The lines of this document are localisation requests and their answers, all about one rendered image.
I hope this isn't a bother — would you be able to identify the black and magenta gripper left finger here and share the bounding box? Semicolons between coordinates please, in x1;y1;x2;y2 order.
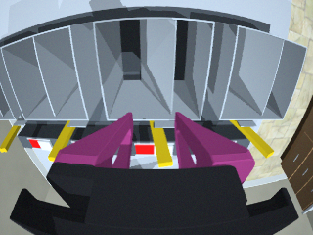
53;112;133;168

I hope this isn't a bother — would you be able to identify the grey box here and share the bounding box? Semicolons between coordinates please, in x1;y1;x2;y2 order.
1;22;102;161
0;47;27;152
93;18;215;167
205;22;308;158

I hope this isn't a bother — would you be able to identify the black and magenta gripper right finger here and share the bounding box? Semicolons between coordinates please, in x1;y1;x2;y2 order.
174;112;255;185

